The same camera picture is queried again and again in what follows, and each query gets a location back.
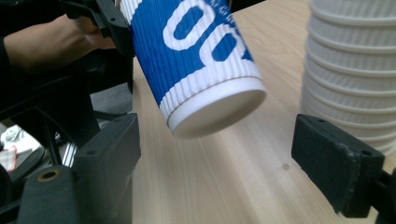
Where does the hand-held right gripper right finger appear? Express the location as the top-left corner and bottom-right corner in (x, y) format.
(290, 113), (386, 218)

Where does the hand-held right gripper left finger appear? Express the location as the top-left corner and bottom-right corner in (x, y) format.
(73, 112), (142, 224)

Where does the blue ribbed paper cup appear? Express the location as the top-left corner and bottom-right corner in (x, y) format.
(120, 0), (268, 140)

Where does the stack of white paper cups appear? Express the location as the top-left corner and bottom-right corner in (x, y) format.
(299, 0), (396, 157)

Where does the white cloth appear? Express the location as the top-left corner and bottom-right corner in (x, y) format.
(0, 124), (32, 174)

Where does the metal floor rail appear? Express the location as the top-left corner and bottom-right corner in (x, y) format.
(62, 141), (78, 167)

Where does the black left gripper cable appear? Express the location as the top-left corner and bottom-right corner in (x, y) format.
(34, 106), (64, 166)

